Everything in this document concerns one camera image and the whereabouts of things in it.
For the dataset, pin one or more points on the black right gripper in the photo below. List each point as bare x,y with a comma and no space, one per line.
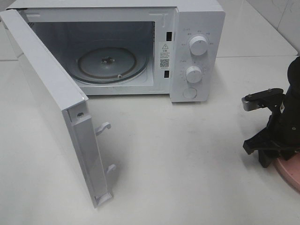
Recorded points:
281,137

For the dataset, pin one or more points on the white round door button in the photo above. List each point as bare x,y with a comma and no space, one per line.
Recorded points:
189,93

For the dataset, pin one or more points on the white upper microwave knob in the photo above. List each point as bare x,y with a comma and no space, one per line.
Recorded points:
198,45

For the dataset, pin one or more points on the pink round plate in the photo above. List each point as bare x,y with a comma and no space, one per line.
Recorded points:
290,170

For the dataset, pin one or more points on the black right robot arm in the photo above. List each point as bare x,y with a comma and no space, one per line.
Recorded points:
293,75

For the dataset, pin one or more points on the white microwave door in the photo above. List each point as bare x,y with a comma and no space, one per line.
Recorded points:
63,106

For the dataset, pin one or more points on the glass microwave turntable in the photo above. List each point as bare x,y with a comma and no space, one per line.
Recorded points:
108,61

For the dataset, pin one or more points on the white lower timer knob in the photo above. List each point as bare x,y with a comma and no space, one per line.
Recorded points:
193,74

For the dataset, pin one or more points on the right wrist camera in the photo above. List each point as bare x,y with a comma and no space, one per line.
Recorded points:
271,98

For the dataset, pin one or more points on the white microwave oven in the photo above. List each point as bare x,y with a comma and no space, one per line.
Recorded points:
168,24

